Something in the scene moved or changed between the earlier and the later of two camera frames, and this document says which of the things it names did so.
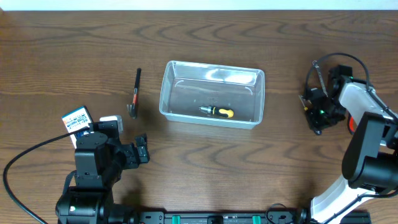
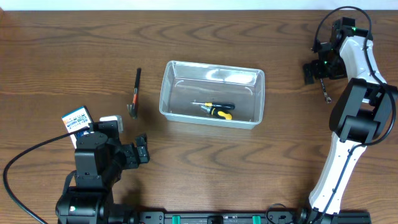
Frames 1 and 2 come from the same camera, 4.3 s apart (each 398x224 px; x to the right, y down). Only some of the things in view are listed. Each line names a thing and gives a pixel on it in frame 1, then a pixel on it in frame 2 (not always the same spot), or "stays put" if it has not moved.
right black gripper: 314,124 -> 318,73
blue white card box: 77,120 stays put
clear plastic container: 213,94 stays put
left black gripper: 132,161 stays put
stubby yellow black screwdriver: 216,111 stays put
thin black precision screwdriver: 305,107 -> 224,106
